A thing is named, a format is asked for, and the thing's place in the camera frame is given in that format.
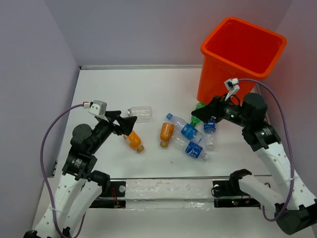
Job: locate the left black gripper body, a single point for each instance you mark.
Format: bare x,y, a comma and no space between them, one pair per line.
104,129

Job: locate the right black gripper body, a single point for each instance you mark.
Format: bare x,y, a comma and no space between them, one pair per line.
229,112

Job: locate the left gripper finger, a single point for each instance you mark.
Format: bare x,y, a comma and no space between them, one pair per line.
112,115
126,125

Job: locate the orange juice bottle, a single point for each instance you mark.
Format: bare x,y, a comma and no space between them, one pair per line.
134,142
166,134

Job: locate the clear plastic bottle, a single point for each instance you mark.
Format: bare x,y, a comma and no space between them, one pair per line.
143,113

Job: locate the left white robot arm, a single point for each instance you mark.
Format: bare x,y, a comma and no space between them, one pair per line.
80,185

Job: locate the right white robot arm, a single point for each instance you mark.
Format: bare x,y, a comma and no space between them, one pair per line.
295,206

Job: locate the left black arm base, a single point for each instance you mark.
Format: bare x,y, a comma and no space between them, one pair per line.
113,197

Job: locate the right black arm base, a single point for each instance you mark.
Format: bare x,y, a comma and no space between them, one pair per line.
227,196

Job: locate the orange plastic bin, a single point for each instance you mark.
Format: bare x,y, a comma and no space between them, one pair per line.
237,49

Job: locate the green plastic bottle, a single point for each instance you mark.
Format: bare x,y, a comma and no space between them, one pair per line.
195,120

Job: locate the right blue label water bottle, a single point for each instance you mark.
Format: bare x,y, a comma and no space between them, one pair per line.
210,134

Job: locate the blue label water bottle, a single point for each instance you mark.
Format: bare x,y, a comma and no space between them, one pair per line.
189,148
185,128
210,134

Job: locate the upper blue label water bottle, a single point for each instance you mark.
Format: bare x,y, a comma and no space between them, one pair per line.
185,128

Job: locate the lower blue label water bottle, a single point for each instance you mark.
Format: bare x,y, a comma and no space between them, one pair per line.
189,148

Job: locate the white foam block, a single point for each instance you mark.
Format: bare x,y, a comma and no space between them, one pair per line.
168,189

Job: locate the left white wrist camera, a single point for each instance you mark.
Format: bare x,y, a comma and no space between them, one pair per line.
98,108

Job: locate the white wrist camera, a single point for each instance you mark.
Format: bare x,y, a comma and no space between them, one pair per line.
98,108
232,84

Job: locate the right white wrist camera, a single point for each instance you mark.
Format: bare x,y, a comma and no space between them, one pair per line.
232,84

